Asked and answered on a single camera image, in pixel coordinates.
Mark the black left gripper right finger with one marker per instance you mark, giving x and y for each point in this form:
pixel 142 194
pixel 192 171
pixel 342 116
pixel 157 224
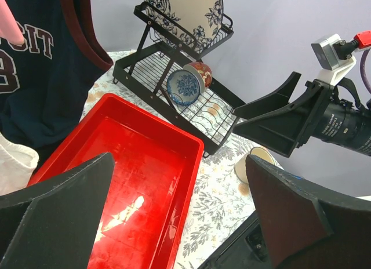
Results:
pixel 306 225

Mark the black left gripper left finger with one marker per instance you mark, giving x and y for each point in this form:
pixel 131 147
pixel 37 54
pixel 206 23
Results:
pixel 53 224

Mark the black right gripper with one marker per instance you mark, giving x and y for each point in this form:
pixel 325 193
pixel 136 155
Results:
pixel 272 122

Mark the white tank top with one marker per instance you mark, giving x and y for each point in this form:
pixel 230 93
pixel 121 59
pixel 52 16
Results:
pixel 18 163

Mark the pink plastic hanger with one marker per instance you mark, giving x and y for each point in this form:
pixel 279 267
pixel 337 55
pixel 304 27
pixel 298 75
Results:
pixel 9 28

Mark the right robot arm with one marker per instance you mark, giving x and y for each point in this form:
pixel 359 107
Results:
pixel 333 114

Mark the cream ceramic cup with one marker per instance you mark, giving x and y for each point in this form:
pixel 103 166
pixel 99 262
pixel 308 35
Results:
pixel 245 166

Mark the red patterned bowl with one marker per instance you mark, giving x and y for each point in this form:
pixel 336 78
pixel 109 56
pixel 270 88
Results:
pixel 202 72

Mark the floral table mat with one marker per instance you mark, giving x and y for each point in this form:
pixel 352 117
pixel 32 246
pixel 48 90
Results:
pixel 220 202

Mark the blue patterned bowl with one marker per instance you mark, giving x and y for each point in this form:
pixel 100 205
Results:
pixel 183 87

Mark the red plastic tray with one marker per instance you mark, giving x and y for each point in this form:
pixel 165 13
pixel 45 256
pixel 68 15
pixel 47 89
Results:
pixel 156 165

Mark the blue floral plate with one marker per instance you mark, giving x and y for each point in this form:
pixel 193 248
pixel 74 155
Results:
pixel 195 22

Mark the navy basketball jersey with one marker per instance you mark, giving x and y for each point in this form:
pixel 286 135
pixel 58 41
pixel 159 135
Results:
pixel 45 82

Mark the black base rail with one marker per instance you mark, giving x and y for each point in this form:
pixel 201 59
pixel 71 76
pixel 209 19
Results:
pixel 245 248

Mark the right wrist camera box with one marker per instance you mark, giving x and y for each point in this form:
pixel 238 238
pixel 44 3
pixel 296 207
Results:
pixel 332 51

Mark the black wire dish rack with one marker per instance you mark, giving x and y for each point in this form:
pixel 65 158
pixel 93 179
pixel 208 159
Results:
pixel 155 73

